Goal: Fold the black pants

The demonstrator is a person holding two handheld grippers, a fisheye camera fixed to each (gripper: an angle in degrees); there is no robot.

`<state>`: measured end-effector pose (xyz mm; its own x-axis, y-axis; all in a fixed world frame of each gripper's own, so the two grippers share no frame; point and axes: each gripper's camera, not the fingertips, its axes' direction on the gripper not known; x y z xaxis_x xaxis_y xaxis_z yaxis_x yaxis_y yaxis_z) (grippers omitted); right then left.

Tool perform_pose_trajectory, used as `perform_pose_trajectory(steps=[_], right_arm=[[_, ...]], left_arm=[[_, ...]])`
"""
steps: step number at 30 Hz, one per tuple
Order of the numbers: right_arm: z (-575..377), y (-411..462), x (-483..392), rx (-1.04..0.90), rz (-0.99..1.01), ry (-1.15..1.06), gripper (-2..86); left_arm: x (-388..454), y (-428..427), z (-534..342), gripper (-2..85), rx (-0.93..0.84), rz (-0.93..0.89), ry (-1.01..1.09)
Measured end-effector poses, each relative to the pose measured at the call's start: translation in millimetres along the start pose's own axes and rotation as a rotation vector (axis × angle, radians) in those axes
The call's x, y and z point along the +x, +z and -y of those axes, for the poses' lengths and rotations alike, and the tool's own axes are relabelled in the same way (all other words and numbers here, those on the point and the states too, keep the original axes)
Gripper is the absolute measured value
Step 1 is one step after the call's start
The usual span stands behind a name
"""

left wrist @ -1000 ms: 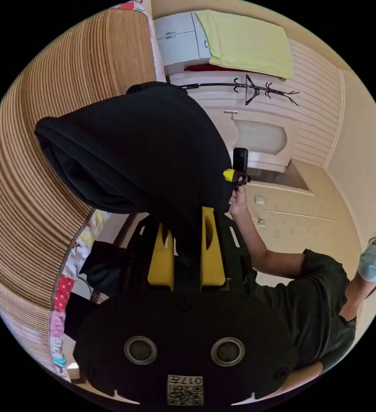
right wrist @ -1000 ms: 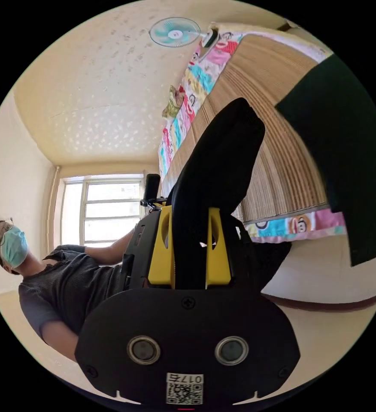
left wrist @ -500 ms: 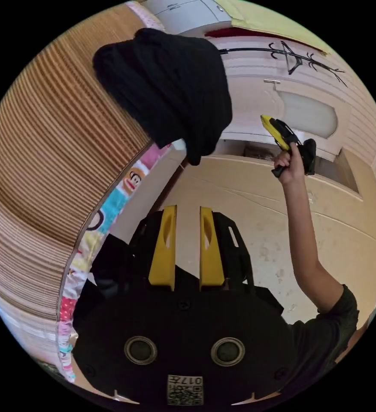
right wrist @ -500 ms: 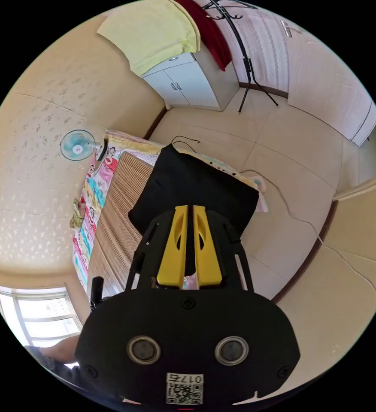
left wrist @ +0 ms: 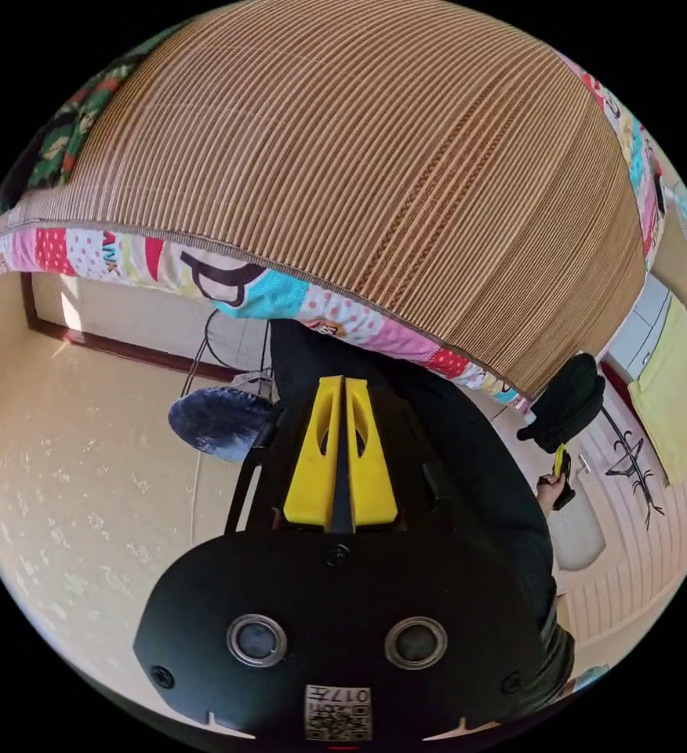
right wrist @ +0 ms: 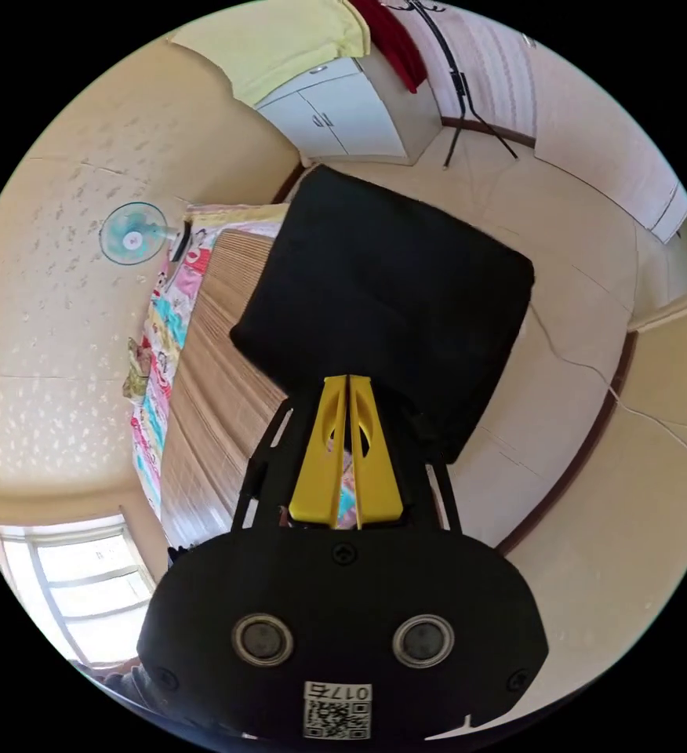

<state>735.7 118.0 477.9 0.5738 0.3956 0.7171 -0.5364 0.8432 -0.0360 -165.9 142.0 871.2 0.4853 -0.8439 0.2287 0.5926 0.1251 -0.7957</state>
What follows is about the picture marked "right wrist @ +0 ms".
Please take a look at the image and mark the black pants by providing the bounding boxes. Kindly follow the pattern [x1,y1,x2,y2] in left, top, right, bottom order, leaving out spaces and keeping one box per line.
[229,164,536,466]

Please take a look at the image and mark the teal electric fan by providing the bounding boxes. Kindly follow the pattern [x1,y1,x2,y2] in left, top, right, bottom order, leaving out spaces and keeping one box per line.
[98,202,191,264]

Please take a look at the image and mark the yellow cloth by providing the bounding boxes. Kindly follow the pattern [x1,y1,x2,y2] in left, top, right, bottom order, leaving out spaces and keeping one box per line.
[166,0,373,107]

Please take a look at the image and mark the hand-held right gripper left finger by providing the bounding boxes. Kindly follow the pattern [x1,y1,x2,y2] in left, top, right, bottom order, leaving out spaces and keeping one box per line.
[289,375,351,527]

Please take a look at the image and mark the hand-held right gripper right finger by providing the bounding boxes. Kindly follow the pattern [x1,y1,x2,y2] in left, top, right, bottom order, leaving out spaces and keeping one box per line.
[349,375,405,530]

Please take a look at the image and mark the bed with woven mat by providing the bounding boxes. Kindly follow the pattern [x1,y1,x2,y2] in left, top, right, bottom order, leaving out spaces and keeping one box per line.
[130,202,359,551]

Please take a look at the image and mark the white cupboard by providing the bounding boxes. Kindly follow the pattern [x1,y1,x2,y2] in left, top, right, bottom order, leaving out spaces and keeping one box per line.
[253,51,442,167]

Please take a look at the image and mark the black coat stand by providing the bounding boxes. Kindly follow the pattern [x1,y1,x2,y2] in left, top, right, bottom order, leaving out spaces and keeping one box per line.
[378,0,520,170]

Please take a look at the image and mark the white door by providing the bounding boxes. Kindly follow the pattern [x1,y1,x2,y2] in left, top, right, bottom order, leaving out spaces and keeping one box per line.
[522,32,687,246]

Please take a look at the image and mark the white cable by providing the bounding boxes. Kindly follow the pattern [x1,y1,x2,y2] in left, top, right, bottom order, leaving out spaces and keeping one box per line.
[529,303,687,459]

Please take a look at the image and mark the window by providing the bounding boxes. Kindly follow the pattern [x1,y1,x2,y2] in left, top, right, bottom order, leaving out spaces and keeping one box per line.
[0,512,158,669]

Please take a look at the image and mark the red garment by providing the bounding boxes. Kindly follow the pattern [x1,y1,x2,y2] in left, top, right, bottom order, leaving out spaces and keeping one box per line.
[349,0,428,95]

